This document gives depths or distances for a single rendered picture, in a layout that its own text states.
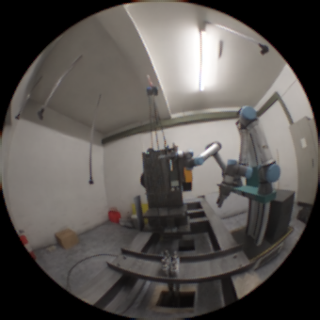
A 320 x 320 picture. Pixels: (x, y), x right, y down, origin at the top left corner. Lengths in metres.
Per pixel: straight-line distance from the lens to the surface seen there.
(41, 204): 2.48
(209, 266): 0.77
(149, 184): 1.22
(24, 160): 2.45
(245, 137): 0.86
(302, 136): 2.73
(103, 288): 0.78
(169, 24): 1.62
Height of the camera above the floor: 1.29
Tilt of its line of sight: 9 degrees up
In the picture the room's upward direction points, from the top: 7 degrees counter-clockwise
